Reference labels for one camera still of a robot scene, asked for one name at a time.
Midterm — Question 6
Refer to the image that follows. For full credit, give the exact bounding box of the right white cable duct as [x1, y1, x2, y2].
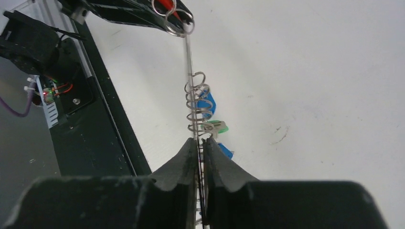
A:
[36, 76, 58, 129]

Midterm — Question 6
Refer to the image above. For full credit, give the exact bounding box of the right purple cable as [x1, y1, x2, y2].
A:
[0, 88, 35, 118]

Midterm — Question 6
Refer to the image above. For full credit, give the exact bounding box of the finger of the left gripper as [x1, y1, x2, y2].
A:
[59, 0, 193, 31]

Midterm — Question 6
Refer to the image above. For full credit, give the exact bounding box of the red key tag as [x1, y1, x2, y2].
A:
[158, 0, 181, 20]

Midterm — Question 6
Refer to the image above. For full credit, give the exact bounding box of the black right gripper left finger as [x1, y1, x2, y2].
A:
[4, 138, 198, 229]

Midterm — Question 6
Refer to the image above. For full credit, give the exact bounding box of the green key tag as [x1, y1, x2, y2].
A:
[202, 120, 229, 134]

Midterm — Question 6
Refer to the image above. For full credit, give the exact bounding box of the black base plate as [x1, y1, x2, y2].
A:
[50, 23, 151, 176]

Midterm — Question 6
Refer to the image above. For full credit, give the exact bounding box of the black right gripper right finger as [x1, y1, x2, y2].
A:
[203, 138, 388, 229]

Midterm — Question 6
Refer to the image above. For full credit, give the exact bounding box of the blue key tag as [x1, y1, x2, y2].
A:
[197, 90, 216, 120]

